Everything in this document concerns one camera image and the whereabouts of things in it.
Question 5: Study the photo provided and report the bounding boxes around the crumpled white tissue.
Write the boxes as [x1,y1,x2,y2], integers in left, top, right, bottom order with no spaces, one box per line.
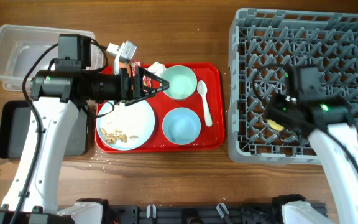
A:
[147,62,167,77]

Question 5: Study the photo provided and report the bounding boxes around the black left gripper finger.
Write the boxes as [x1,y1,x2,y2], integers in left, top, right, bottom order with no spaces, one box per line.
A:
[124,86,169,106]
[138,67,169,89]

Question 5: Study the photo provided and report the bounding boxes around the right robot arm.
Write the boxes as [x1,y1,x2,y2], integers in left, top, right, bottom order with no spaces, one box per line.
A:
[252,65,358,223]

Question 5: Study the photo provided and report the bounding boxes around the white plastic spoon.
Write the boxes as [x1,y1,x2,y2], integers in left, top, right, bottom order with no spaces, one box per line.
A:
[197,80,213,127]

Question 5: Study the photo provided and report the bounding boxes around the grey-blue dishwasher rack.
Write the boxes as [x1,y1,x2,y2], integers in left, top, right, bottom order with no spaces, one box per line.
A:
[227,8,358,165]

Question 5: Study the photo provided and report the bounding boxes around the red plastic tray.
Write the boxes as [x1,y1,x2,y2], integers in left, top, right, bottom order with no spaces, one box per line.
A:
[94,62,226,154]

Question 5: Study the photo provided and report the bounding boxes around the light blue plate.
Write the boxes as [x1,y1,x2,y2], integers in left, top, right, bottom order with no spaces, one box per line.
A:
[96,101,155,151]

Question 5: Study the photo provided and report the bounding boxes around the green bowl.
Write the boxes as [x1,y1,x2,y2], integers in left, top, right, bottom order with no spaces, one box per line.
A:
[162,65,198,100]

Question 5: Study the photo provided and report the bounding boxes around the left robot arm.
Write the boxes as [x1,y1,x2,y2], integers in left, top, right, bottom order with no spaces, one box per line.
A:
[0,34,169,223]

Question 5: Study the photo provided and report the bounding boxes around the red snack wrapper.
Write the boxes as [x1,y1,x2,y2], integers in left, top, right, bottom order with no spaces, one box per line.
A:
[131,60,152,88]

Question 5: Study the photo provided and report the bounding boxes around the clear plastic bin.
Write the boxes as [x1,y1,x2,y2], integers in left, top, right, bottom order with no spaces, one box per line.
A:
[0,24,96,91]

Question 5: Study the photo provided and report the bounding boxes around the food scraps on plate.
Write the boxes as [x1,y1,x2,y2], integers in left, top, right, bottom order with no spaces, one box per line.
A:
[101,128,139,144]

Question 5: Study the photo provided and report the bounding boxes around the yellow cup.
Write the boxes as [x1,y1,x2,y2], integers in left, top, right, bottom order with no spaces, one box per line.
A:
[267,119,285,131]

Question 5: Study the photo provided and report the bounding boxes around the light blue bowl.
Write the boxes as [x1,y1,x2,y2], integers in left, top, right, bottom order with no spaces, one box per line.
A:
[162,107,201,146]

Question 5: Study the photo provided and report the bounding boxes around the black tray bin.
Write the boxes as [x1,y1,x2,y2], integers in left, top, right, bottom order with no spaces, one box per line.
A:
[0,101,89,159]

